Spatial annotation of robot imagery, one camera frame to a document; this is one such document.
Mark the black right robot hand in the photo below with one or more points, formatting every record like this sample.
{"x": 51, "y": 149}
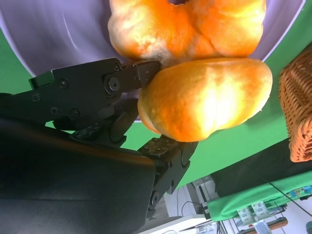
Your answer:
{"x": 61, "y": 182}

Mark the orange striped round bun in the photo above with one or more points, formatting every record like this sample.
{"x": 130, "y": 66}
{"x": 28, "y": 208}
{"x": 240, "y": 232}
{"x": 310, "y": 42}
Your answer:
{"x": 207, "y": 102}

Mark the lavender plate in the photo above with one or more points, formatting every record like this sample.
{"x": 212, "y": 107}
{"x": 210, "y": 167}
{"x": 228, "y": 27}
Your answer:
{"x": 61, "y": 29}

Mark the orange wicker basket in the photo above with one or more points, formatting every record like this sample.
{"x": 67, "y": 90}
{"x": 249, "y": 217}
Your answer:
{"x": 299, "y": 109}

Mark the green printed cloth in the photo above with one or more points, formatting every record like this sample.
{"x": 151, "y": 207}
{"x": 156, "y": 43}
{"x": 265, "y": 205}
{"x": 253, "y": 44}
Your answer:
{"x": 231, "y": 207}

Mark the black backdrop curtain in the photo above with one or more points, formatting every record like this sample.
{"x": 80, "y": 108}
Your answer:
{"x": 256, "y": 175}

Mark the white metal frame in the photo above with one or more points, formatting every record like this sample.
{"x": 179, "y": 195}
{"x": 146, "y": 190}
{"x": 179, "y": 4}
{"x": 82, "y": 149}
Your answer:
{"x": 203, "y": 189}

